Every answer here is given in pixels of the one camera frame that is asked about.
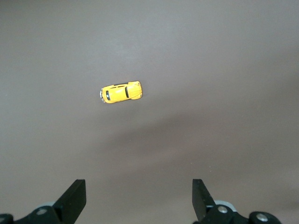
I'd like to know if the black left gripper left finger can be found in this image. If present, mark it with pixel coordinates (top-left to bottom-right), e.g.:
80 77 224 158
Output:
0 179 87 224

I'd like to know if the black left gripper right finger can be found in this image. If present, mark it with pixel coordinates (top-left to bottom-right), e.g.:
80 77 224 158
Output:
192 179 280 224

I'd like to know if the yellow beetle toy car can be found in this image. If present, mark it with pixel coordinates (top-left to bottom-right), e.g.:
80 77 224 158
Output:
98 80 143 105

